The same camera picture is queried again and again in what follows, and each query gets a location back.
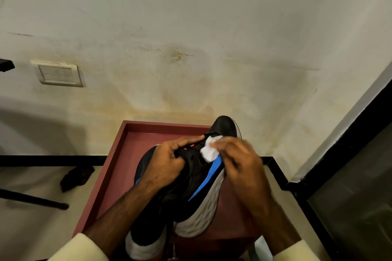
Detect black sneaker with blue stripe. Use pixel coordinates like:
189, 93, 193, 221
159, 115, 242, 238

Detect person's left hand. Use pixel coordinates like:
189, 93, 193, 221
141, 135, 205, 191

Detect black sneaker with white sole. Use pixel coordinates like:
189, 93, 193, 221
125, 145, 172, 261

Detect person's right forearm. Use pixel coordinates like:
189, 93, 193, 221
246, 195, 321, 261

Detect person's right hand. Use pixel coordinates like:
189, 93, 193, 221
210, 136, 272, 210

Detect dark crumpled cloth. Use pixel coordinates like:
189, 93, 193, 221
60, 165, 95, 193

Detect black door frame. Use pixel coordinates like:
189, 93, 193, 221
287, 79, 392, 261

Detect white wall switch plate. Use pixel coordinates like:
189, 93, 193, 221
31, 60, 84, 88

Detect black metal rod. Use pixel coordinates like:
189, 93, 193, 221
0, 189, 70, 211

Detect white plastic piece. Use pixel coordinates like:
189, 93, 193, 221
247, 236, 274, 261

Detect maroon tray-top stool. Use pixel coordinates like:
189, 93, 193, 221
72, 120, 261, 261

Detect black skirting strip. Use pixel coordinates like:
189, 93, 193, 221
0, 155, 291, 191

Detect white wiping cloth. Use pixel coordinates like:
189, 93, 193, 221
200, 135, 224, 163

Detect person's left forearm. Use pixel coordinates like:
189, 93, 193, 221
47, 178, 161, 261

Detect dark glass door pane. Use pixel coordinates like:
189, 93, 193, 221
307, 123, 392, 261

